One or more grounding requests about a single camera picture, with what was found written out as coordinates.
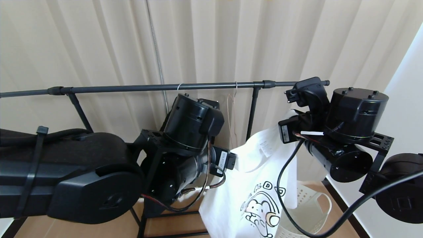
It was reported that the pink clothes hanger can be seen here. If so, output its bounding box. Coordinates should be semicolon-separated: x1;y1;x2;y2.
226;82;239;150

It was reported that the white laundry basket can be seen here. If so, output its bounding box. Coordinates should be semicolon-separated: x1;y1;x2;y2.
276;180;332;238

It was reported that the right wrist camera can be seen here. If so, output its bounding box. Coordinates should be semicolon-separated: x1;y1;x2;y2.
285;77;330;115

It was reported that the white garment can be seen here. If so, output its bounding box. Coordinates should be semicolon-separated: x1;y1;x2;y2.
199;109;298;238

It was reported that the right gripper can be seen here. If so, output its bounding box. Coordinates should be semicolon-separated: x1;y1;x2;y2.
278;112;327;144

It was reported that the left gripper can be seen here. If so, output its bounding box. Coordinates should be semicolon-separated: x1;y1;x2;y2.
208;145;237;178

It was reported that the black clothes rack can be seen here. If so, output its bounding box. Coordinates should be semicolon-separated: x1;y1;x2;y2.
0;80;330;238

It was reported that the beige curtain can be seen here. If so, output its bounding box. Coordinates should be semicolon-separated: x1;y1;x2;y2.
0;0;423;185

